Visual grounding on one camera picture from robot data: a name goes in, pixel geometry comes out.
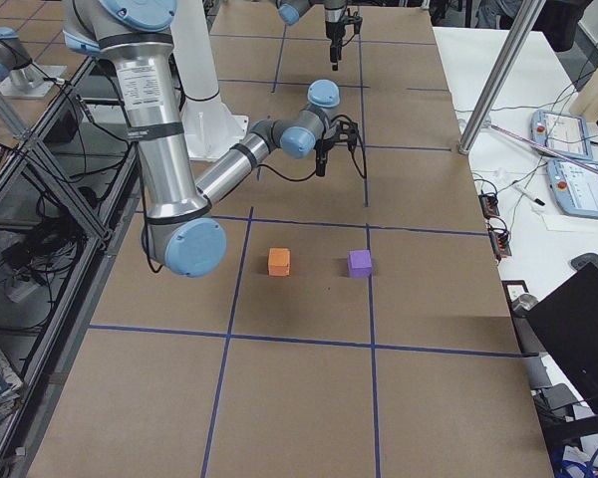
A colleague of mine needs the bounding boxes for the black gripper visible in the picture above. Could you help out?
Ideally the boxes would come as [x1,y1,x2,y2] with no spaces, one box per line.
[324,7,363,71]
[314,117,359,177]

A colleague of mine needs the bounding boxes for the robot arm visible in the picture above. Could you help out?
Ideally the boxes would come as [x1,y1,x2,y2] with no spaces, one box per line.
[275,0,363,71]
[63,1,363,277]

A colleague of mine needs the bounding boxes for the orange foam block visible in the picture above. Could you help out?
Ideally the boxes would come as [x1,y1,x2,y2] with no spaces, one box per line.
[267,247,291,277]

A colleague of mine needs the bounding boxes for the purple foam block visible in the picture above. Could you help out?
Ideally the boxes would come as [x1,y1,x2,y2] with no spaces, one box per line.
[347,249,373,278]

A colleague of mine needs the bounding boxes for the long metal rod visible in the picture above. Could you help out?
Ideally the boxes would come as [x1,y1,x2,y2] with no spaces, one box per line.
[484,123,598,175]

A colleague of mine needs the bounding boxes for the orange connector box upper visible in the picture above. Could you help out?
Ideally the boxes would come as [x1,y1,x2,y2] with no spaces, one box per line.
[478,193,500,219]

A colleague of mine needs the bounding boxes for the orange connector box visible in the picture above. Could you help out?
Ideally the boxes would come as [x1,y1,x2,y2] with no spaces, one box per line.
[487,227,512,261]
[478,193,500,219]

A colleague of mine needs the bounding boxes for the orange connector box lower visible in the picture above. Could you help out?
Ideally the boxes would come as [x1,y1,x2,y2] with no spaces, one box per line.
[487,227,512,261]

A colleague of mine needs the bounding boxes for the black marker pen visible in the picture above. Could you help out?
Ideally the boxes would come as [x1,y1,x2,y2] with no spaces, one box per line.
[513,182,545,207]

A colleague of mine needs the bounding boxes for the upper teach pendant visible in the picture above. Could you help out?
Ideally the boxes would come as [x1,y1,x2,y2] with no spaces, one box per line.
[530,110,593,160]

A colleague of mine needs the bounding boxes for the teach pendant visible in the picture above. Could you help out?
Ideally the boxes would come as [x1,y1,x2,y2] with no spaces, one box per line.
[547,159,598,219]
[530,110,593,160]

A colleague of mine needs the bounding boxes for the lower teach pendant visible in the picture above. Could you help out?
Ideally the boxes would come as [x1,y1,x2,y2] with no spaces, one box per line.
[547,159,598,219]

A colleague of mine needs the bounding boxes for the black monitor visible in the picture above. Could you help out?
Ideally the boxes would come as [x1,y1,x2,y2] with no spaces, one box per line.
[527,263,598,413]

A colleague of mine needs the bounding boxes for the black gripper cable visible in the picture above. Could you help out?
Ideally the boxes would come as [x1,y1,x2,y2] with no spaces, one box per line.
[256,115,369,183]

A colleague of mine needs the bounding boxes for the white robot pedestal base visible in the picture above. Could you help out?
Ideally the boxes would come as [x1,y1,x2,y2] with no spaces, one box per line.
[170,1,248,163]

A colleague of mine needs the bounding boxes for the aluminium frame post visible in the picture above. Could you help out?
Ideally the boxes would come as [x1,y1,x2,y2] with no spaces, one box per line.
[458,0,545,154]

